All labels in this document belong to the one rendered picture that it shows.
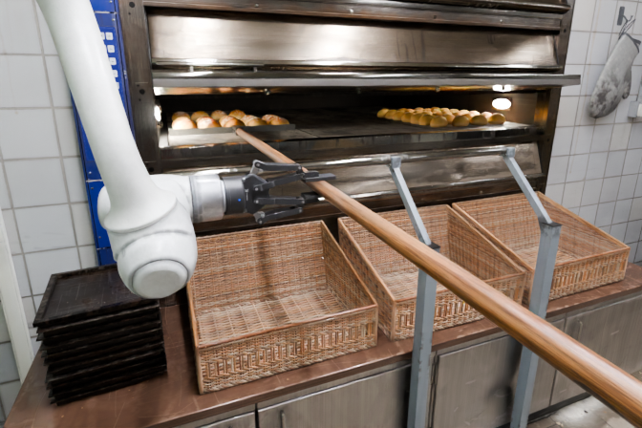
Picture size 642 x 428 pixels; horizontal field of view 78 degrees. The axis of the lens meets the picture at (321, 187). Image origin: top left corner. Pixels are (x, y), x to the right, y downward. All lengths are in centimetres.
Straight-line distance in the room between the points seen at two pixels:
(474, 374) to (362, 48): 127
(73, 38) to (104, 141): 15
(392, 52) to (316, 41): 32
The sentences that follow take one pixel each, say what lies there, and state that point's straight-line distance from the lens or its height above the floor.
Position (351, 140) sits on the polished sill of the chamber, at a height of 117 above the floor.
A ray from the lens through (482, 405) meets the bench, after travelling 178.
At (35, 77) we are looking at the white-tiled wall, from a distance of 148.
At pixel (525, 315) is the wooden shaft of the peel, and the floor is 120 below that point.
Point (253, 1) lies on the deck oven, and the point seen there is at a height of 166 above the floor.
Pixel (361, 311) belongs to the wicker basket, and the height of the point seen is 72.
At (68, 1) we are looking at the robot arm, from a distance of 67.
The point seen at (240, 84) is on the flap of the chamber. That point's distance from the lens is 131.
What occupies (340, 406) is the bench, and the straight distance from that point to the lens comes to 138.
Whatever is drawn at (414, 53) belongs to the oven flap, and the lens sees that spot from 172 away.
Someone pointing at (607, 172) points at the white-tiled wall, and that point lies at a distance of 276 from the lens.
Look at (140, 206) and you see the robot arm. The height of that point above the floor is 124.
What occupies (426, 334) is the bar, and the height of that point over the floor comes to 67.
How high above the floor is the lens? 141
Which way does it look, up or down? 15 degrees down
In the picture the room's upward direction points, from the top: straight up
